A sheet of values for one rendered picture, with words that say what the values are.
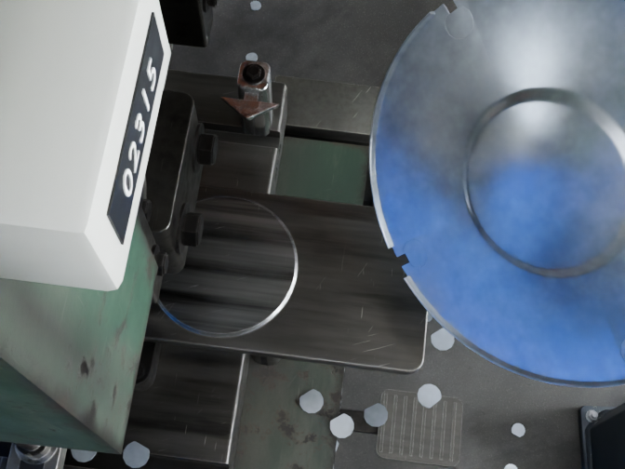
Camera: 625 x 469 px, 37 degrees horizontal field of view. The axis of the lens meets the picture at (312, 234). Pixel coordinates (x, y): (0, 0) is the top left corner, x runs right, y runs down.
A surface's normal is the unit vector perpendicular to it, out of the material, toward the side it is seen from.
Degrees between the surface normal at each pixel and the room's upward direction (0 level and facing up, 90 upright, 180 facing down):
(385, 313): 0
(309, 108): 0
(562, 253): 55
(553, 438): 0
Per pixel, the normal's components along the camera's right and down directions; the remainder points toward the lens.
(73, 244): -0.12, 0.92
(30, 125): 0.02, -0.37
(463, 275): -0.63, 0.26
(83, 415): 0.99, 0.12
